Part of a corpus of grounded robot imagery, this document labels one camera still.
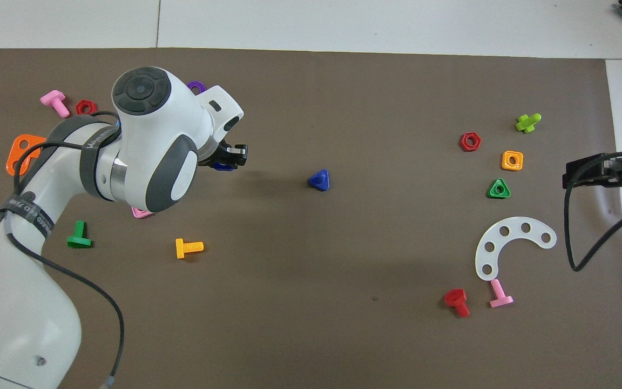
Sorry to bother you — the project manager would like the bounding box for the red plastic screw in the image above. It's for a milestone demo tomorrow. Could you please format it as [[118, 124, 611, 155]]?
[[444, 289, 471, 318]]

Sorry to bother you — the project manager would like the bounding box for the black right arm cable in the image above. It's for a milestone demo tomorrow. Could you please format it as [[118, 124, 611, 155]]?
[[563, 151, 622, 272]]

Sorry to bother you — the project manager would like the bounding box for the blue triangle-head screw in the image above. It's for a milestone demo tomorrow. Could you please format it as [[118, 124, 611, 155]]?
[[307, 169, 330, 192]]

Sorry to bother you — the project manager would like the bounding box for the green plastic screw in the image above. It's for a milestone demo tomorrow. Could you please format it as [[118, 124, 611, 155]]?
[[66, 220, 92, 249]]

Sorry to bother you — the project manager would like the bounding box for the orange heart-shaped plate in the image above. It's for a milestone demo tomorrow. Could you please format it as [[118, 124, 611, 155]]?
[[6, 134, 47, 176]]

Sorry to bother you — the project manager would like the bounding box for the pink plastic screw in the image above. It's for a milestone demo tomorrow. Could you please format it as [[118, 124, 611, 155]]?
[[489, 279, 514, 308], [40, 90, 70, 118]]

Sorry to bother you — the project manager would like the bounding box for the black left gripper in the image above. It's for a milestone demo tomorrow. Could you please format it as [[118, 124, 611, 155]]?
[[200, 141, 248, 170]]

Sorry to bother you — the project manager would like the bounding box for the white curved perforated plate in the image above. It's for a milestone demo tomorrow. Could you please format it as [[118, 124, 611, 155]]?
[[475, 217, 557, 281]]

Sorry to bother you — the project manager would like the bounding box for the lime green cross-head screw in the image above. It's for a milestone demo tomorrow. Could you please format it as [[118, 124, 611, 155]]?
[[515, 113, 542, 133]]

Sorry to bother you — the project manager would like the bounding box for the green triangle nut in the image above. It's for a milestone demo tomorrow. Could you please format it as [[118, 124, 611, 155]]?
[[487, 178, 511, 199]]

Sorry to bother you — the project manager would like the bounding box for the brown table mat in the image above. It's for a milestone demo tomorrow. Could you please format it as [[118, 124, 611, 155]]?
[[0, 48, 622, 389]]

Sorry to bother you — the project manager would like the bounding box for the orange plastic screw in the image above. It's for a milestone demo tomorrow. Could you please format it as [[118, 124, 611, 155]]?
[[175, 238, 204, 259]]

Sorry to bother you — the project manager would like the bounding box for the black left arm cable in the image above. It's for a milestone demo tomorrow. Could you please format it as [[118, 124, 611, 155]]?
[[0, 111, 126, 389]]

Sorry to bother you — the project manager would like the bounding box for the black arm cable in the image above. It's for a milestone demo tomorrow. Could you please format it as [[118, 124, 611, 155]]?
[[0, 111, 126, 389], [563, 151, 622, 272]]

